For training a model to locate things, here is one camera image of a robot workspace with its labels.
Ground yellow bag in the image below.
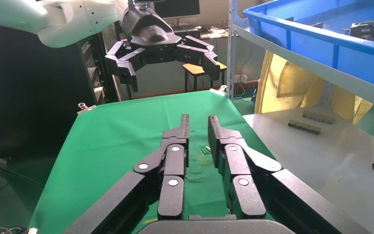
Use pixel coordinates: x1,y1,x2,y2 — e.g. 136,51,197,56
255,50,373,125

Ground flat metal bracket with holes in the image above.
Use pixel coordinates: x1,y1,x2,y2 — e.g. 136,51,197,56
349,20,374,43

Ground wooden stool black legs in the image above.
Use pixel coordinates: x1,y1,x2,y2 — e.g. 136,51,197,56
183,61,228,93

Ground dark grey slotted strip part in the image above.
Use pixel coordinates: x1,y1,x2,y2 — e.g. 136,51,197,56
287,119,322,136
302,111,336,125

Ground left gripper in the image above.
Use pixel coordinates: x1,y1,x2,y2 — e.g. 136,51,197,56
104,0,222,93

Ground blue plastic bin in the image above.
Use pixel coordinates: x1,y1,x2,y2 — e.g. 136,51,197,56
242,0,374,94

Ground cluttered wooden desk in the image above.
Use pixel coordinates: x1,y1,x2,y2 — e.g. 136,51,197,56
169,22,229,41

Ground black computer monitor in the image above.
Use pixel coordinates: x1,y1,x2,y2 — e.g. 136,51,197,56
153,0,201,19

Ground large black cabinet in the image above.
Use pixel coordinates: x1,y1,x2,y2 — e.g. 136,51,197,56
0,19,123,160

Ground silver binder clip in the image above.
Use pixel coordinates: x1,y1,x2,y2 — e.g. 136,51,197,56
209,85,228,96
76,102,96,115

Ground green table cloth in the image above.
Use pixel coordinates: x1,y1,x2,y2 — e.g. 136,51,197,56
29,90,276,234

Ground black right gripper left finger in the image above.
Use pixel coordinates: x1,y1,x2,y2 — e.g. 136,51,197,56
63,114,190,234

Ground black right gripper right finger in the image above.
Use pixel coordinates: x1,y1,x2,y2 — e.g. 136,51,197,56
207,115,372,234

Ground black floor cable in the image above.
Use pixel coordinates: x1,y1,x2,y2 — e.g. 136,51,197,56
0,157,45,189

